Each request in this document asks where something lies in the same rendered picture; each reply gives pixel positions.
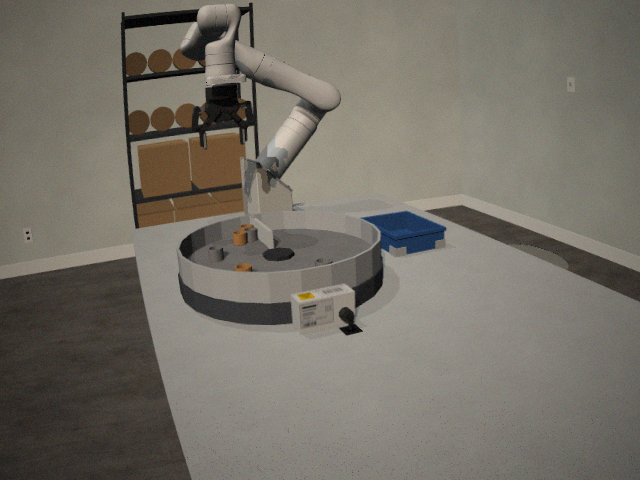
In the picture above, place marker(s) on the blue crate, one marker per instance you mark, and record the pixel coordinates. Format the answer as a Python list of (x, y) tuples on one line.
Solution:
[(395, 231)]

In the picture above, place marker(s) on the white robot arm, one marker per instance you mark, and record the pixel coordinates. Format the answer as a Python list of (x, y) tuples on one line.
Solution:
[(220, 58)]

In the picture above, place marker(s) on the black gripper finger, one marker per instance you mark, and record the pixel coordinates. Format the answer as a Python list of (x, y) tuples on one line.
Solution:
[(246, 105), (195, 119)]

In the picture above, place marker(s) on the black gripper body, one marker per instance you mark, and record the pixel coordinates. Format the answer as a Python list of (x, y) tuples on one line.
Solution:
[(228, 96)]

